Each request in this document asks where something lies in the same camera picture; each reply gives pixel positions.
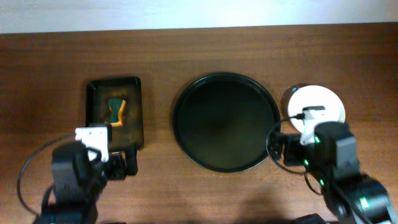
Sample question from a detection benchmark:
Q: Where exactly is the black rectangular tray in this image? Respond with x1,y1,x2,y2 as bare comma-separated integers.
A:
86,76,144,150

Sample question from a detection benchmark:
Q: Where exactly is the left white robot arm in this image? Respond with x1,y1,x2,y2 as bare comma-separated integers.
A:
34,141,138,224

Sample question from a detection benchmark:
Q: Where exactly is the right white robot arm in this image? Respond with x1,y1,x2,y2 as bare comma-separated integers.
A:
266,121,397,223

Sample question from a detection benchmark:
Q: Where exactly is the black round tray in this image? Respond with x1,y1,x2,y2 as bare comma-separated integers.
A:
171,72,280,173

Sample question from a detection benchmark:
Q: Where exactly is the cream plate top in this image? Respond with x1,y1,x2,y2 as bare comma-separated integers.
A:
285,85,346,123

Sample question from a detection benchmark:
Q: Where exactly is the orange green scrub sponge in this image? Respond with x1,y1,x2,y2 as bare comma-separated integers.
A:
105,98,126,127

